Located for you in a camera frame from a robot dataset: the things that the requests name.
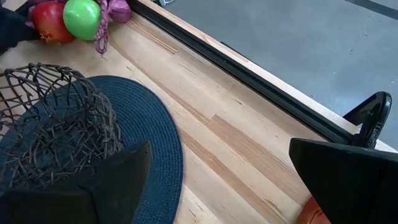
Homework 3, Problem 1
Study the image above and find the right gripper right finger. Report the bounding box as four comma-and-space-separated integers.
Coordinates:
288, 138, 398, 224

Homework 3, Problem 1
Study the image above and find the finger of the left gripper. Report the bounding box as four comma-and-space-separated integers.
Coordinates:
0, 1, 40, 56

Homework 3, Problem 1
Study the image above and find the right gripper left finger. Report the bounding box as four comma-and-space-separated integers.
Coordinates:
0, 139, 153, 224

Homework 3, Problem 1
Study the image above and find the red apple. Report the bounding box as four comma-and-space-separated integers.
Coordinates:
30, 1, 75, 44

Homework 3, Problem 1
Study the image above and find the orange mango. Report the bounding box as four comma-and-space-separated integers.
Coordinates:
296, 196, 332, 224

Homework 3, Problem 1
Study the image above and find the fruit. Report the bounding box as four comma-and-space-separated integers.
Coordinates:
27, 0, 132, 56

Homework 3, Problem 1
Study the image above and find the blue round woven placemat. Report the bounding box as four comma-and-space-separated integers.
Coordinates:
0, 75, 184, 224

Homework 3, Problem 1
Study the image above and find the dark wire basket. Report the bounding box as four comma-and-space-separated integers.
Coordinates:
0, 62, 124, 190

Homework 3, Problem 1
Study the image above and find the black frame handle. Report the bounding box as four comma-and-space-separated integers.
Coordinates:
343, 91, 393, 149

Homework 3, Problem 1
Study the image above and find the black table rail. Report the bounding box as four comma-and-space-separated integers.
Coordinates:
127, 0, 357, 146

